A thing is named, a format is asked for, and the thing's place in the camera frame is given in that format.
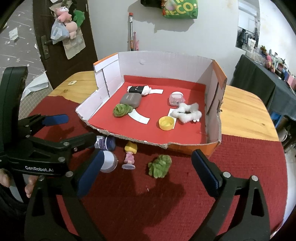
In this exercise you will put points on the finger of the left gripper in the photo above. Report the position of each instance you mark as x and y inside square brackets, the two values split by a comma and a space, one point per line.
[48, 150]
[32, 124]

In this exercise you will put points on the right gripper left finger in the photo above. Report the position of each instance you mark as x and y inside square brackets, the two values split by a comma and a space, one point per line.
[55, 211]

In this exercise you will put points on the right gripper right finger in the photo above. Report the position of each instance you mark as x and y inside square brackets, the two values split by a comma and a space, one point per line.
[251, 218]

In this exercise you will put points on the green fuzzy scrunchie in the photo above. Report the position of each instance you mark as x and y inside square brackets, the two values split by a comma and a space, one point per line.
[121, 110]
[159, 167]

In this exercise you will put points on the grey eye shadow case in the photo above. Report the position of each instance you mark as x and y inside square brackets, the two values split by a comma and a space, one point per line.
[131, 99]

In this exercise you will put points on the black and white sock roll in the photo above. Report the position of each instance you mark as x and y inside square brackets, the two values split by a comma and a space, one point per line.
[143, 90]

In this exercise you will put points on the yellow plastic cap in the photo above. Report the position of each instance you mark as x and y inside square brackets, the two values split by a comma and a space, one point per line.
[166, 123]

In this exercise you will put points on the white fluffy scrunchie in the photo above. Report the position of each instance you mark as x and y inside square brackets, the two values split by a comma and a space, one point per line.
[187, 113]

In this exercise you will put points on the clear plastic box with clips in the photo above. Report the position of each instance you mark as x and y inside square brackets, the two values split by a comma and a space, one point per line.
[176, 98]

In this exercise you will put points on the person's left hand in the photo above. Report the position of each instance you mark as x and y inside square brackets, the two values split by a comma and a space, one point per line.
[6, 182]

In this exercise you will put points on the dark blue ink bottle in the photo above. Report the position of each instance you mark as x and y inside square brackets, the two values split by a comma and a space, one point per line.
[105, 143]

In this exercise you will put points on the round white lid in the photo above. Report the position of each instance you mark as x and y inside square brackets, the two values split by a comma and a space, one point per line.
[110, 162]

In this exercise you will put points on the small white sticker tag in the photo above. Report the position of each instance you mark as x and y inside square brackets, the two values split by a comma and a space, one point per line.
[72, 82]

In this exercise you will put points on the dark wooden door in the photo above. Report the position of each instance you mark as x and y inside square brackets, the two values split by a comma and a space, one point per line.
[66, 57]

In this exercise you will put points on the yellow-haired pink doll figure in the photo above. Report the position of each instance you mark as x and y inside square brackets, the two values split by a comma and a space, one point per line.
[130, 150]

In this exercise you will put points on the red table cloth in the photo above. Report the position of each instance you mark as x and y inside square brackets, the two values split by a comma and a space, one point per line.
[132, 205]

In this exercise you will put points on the grey plastic bag on door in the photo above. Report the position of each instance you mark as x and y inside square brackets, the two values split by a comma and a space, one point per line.
[59, 32]

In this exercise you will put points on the pink plush toy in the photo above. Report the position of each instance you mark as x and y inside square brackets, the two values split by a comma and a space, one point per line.
[66, 18]

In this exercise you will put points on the green plush toy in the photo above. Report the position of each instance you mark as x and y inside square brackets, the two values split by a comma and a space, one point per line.
[79, 17]

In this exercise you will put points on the dark-clothed side table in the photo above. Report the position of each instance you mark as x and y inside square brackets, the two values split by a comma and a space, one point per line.
[276, 94]

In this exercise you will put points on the orange cardboard box tray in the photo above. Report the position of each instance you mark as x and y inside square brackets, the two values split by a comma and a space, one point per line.
[199, 79]

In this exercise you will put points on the metal pole with red tip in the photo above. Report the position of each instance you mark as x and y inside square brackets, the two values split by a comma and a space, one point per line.
[131, 31]

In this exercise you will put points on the green shopping bag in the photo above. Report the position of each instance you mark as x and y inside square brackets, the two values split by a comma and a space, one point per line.
[180, 9]

